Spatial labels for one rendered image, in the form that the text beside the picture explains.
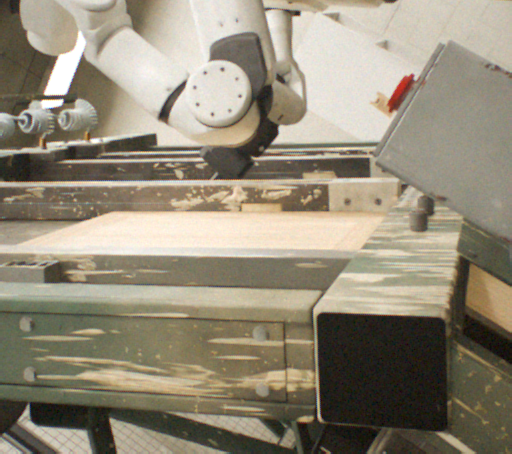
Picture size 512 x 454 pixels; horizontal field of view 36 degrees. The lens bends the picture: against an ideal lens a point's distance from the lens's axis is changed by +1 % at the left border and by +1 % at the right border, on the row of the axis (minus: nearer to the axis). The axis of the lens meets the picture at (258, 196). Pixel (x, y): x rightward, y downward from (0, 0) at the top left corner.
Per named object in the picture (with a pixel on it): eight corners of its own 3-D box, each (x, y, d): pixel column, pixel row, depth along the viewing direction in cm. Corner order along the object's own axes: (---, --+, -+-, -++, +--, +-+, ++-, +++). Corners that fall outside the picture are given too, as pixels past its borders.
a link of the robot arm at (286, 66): (310, 119, 165) (306, 64, 170) (283, 103, 158) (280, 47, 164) (285, 130, 168) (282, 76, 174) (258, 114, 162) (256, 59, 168)
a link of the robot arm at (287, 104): (277, 149, 166) (313, 109, 163) (244, 132, 159) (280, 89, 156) (255, 119, 174) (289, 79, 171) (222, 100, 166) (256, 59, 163)
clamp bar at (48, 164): (421, 185, 189) (420, 84, 186) (-8, 189, 223) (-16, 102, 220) (425, 180, 199) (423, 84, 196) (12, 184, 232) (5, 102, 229)
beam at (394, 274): (453, 437, 68) (451, 313, 67) (315, 426, 72) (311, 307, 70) (481, 168, 278) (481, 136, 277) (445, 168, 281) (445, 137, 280)
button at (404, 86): (426, 82, 69) (405, 70, 69) (402, 122, 70) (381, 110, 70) (430, 82, 73) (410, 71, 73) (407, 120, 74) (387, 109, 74)
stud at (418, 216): (427, 233, 103) (427, 211, 102) (408, 233, 103) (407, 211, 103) (428, 230, 105) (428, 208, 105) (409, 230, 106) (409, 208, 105)
